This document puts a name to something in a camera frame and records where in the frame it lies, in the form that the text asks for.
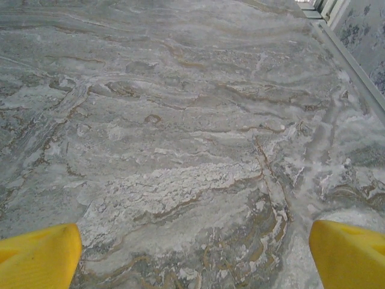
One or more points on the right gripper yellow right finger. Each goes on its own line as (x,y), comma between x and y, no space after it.
(352,259)

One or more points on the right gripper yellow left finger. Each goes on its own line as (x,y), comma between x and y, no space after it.
(39,259)

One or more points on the aluminium side rail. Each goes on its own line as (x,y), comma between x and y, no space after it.
(355,67)

